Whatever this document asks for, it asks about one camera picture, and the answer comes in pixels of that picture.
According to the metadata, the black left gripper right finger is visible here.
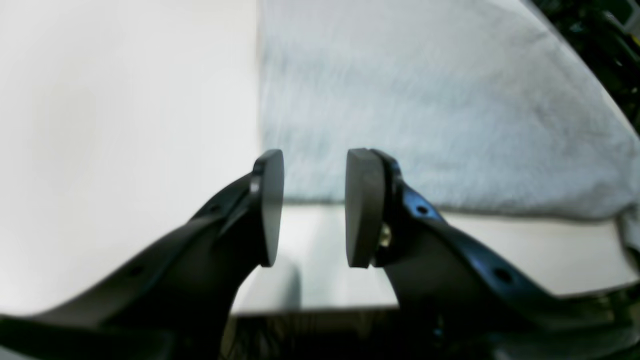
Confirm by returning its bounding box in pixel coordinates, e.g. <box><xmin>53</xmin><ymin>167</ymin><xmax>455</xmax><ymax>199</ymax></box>
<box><xmin>345</xmin><ymin>148</ymin><xmax>639</xmax><ymax>360</ymax></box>

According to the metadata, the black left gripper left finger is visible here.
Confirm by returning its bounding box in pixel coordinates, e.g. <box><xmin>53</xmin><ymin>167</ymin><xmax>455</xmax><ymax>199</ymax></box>
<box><xmin>1</xmin><ymin>149</ymin><xmax>284</xmax><ymax>360</ymax></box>

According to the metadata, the grey T-shirt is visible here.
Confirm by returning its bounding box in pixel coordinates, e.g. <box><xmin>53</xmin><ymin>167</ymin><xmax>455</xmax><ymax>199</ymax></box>
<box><xmin>258</xmin><ymin>0</ymin><xmax>640</xmax><ymax>249</ymax></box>

